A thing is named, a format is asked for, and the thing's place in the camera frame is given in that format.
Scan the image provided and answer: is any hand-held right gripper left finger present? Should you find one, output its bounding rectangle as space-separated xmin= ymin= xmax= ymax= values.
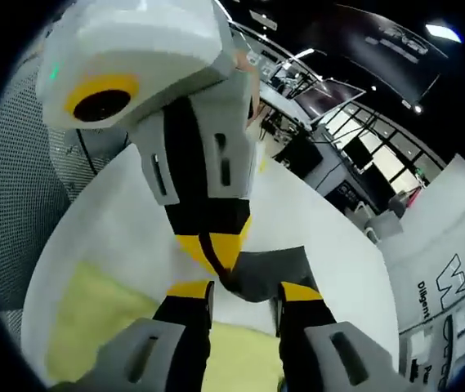
xmin=47 ymin=279 xmax=216 ymax=392

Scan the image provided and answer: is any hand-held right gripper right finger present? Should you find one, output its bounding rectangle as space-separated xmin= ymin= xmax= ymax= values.
xmin=275 ymin=280 xmax=419 ymax=392

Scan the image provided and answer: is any yellow blue dark garment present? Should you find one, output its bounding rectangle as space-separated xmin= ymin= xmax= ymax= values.
xmin=47 ymin=232 xmax=319 ymax=392

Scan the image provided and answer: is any white framed large monitor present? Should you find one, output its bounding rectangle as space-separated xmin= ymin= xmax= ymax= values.
xmin=291 ymin=78 xmax=367 ymax=122

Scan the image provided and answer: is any black computer monitor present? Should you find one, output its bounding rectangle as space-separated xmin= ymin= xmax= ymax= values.
xmin=344 ymin=136 xmax=374 ymax=172

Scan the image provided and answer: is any grey metal shelving rack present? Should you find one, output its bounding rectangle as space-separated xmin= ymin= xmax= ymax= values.
xmin=398 ymin=281 xmax=465 ymax=392

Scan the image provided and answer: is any grey office chair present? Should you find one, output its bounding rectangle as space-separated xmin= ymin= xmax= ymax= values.
xmin=0 ymin=60 xmax=137 ymax=311
xmin=363 ymin=198 xmax=405 ymax=244

